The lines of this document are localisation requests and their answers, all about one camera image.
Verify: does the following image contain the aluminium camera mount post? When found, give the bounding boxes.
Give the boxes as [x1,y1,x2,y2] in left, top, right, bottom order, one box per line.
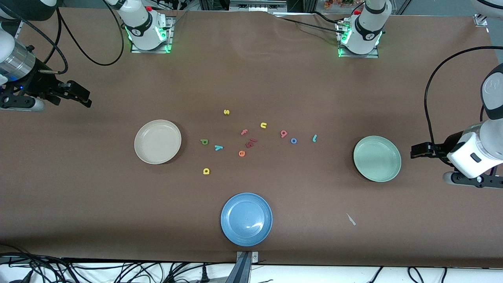
[226,251,260,283]

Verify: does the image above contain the blue round plate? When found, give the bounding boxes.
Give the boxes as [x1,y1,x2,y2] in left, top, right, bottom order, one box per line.
[220,192,273,247]

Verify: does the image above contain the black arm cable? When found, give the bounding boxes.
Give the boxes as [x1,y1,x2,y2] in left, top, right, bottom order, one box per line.
[424,46,503,165]
[0,0,125,75]

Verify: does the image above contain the black cable across table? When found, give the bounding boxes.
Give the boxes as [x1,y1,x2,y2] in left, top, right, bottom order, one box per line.
[271,12,342,34]

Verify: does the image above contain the black floor cable bundle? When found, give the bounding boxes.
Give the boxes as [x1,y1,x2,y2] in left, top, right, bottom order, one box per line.
[0,244,236,283]

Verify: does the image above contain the brown table cover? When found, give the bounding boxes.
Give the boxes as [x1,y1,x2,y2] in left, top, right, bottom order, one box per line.
[0,7,503,268]

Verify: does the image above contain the beige brown round plate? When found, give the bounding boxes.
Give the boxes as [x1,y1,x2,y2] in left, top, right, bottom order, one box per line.
[134,119,182,165]

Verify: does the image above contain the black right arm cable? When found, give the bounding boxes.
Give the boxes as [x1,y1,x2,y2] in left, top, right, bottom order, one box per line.
[0,0,125,75]

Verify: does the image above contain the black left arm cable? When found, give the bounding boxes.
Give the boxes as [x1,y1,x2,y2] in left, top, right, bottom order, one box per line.
[424,46,503,165]

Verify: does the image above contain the grey metal box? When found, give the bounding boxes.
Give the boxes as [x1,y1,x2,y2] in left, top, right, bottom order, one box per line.
[229,0,288,12]

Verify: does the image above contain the pale green round plate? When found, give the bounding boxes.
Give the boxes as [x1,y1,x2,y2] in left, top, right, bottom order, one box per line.
[353,136,402,183]

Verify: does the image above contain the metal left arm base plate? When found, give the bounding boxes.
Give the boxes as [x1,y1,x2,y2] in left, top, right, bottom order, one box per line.
[337,22,380,59]

